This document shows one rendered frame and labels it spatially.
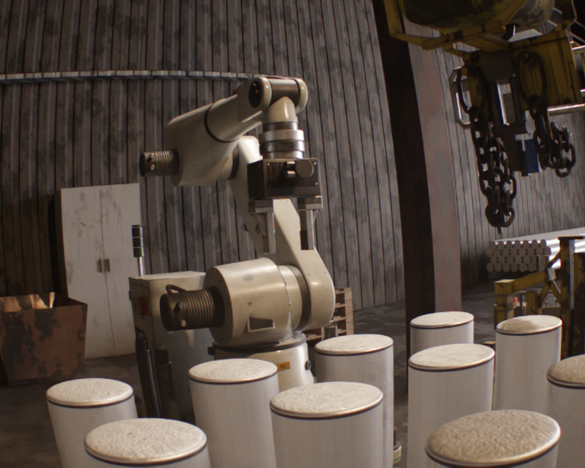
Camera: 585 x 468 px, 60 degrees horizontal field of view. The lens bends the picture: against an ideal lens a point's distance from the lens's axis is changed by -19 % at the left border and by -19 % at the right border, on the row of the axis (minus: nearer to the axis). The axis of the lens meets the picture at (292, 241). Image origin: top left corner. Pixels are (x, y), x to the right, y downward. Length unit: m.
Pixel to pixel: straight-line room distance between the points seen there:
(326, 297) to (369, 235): 6.82
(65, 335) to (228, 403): 4.21
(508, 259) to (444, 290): 6.36
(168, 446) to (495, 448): 0.37
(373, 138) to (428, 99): 5.23
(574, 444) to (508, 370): 0.44
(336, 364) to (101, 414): 0.51
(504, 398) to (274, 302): 1.14
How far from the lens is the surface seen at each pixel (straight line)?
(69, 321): 5.14
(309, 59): 8.89
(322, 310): 2.29
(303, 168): 2.00
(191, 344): 2.79
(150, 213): 7.24
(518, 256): 10.28
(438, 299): 4.06
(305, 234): 2.14
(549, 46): 1.31
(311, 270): 2.30
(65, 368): 5.31
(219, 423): 1.04
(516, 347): 1.22
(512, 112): 1.37
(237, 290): 2.11
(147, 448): 0.68
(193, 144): 2.60
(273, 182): 2.04
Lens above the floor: 1.27
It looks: 1 degrees down
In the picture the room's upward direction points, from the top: 4 degrees counter-clockwise
